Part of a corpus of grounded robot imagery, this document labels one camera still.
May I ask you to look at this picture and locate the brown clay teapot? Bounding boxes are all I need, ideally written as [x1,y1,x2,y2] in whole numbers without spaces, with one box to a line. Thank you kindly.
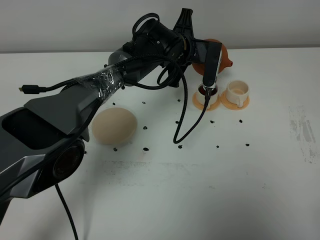
[191,37,234,76]

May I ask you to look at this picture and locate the white teacup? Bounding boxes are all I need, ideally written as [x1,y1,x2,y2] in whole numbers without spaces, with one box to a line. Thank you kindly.
[192,84,221,111]
[226,80,249,108]

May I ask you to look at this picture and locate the beige round teapot coaster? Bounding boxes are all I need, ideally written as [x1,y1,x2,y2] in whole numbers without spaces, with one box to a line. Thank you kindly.
[91,107,138,145]

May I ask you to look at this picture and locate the right orange cup coaster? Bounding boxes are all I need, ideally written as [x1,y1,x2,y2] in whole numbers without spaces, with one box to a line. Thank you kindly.
[220,90,250,111]

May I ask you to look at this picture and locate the orange cup coaster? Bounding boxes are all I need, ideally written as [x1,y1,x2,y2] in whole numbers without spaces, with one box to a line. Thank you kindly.
[220,90,250,111]
[192,91,221,111]

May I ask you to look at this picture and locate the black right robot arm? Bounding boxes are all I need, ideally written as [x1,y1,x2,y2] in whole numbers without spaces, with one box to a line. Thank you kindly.
[0,8,207,202]

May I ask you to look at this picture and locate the left orange cup coaster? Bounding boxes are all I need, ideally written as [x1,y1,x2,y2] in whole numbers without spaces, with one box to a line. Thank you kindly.
[192,91,221,111]

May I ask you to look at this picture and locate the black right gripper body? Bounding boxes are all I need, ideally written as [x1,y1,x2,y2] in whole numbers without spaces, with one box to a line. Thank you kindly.
[172,8,208,72]

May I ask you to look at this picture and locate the right white teacup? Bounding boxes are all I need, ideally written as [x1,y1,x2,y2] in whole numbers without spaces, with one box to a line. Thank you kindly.
[226,80,249,108]

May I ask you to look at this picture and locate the left white teacup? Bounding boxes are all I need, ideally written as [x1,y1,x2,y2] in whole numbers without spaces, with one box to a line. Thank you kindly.
[192,84,221,111]

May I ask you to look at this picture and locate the loose black cable plug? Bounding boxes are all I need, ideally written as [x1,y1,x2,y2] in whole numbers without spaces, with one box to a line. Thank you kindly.
[19,83,72,95]

